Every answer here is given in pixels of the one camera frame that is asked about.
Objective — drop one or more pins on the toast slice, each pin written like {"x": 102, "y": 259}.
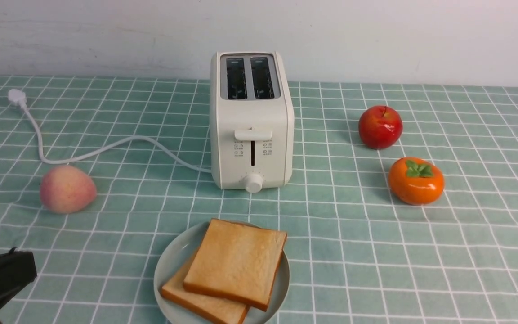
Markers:
{"x": 237, "y": 262}
{"x": 214, "y": 309}

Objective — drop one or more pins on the pink peach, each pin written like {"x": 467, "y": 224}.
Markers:
{"x": 66, "y": 189}

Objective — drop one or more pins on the light green round plate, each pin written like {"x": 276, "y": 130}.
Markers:
{"x": 179, "y": 251}

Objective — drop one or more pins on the white two-slot toaster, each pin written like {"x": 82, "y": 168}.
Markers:
{"x": 251, "y": 121}

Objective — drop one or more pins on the red apple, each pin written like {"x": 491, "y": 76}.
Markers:
{"x": 380, "y": 127}

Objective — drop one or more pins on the green checked tablecloth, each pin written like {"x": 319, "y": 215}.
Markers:
{"x": 357, "y": 253}

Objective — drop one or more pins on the orange persimmon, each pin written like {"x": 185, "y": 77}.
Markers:
{"x": 416, "y": 181}

